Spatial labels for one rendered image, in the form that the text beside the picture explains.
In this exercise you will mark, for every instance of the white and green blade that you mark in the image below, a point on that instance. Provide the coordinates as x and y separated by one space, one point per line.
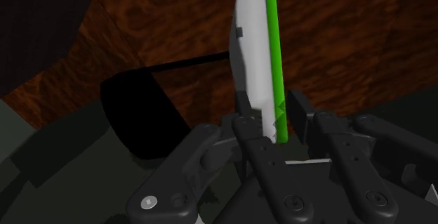
255 45

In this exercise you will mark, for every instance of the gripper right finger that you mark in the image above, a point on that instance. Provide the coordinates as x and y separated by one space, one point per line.
345 154

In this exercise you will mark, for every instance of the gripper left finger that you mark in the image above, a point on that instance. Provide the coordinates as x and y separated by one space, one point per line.
263 154

